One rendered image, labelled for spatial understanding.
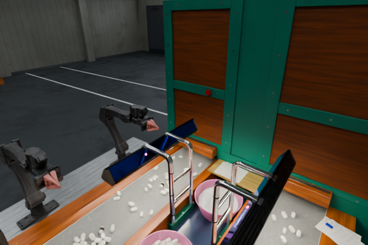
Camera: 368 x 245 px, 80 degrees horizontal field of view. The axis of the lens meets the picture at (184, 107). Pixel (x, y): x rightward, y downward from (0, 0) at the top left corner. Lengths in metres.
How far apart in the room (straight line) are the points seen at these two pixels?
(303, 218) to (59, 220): 1.22
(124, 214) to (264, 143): 0.87
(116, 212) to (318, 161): 1.09
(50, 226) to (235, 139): 1.10
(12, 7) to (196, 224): 8.51
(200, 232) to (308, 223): 0.53
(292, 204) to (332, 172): 0.27
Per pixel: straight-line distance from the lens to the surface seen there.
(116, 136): 1.69
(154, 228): 1.20
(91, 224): 1.32
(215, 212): 1.00
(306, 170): 1.41
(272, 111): 1.29
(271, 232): 1.27
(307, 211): 1.43
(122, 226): 1.27
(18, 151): 1.33
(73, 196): 1.62
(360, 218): 1.49
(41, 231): 1.36
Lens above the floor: 1.69
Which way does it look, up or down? 22 degrees down
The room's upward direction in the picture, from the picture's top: straight up
